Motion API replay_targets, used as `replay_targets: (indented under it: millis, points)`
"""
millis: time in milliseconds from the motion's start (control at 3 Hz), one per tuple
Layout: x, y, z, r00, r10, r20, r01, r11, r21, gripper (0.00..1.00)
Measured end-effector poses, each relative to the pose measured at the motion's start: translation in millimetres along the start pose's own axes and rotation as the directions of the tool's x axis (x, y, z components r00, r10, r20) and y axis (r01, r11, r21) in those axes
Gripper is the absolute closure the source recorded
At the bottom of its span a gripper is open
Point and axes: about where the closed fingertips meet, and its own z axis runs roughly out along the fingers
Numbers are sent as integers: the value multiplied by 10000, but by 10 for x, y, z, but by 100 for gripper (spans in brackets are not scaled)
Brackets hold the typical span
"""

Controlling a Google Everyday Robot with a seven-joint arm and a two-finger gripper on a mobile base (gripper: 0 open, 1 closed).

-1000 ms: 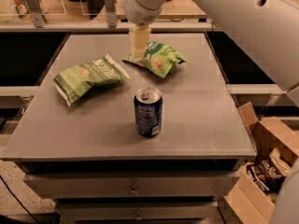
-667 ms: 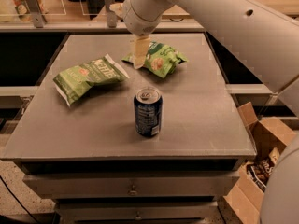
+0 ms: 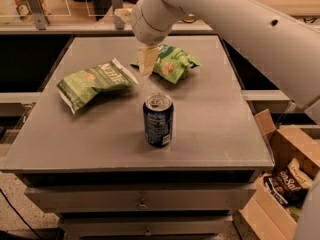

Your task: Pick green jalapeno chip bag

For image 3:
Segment cream snack bag in box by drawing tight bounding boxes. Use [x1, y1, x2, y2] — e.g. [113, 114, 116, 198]
[288, 158, 313, 190]

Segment blue soda can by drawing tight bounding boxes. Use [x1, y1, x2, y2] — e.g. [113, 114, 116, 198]
[143, 93, 174, 147]

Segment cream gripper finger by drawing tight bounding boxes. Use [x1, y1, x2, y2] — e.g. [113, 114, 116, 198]
[114, 8, 132, 24]
[137, 46, 159, 76]

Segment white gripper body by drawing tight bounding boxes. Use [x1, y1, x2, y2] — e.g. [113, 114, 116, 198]
[131, 0, 187, 46]

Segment lower drawer handle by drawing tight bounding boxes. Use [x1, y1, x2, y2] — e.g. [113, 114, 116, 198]
[144, 228, 152, 237]

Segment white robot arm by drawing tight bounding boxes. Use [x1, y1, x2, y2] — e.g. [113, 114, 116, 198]
[115, 0, 320, 124]

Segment middle metal bracket post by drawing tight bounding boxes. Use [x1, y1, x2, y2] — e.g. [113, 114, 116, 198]
[111, 0, 126, 30]

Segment dark snack bag in box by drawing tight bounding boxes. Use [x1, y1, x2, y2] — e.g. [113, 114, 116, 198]
[263, 169, 309, 206]

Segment left metal bracket post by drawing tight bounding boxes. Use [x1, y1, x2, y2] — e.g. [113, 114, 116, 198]
[27, 0, 49, 30]

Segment green snack bag in box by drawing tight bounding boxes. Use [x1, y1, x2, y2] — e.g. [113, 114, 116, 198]
[286, 206, 301, 222]

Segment upper drawer handle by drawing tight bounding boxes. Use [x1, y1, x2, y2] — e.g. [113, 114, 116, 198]
[137, 198, 148, 210]

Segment drawer handle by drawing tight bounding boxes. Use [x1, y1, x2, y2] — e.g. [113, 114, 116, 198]
[137, 198, 148, 210]
[144, 228, 152, 237]

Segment grey drawer cabinet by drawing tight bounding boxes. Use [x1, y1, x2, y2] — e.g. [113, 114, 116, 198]
[2, 35, 273, 240]

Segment metal bracket post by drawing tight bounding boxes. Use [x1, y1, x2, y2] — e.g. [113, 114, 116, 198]
[27, 0, 49, 30]
[111, 0, 126, 30]

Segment green Kettle jalapeno chip bag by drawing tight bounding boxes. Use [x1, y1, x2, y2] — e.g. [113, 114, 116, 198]
[57, 58, 138, 114]

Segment cardboard box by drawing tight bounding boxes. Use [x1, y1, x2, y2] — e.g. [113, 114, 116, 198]
[240, 110, 320, 240]

